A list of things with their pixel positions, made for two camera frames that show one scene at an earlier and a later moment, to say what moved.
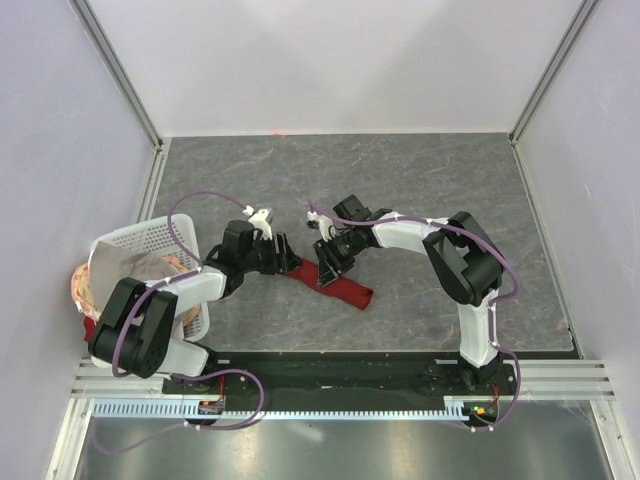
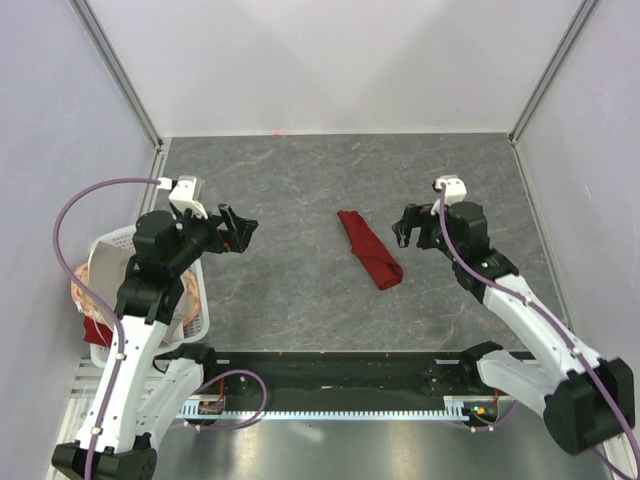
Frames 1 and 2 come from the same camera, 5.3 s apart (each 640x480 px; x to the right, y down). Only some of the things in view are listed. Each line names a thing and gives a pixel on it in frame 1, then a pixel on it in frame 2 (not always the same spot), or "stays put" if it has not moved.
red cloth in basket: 89,328 stays put
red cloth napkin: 341,288 to 370,251
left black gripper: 289,259 to 224,240
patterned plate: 83,299 stays put
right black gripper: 328,268 to 413,212
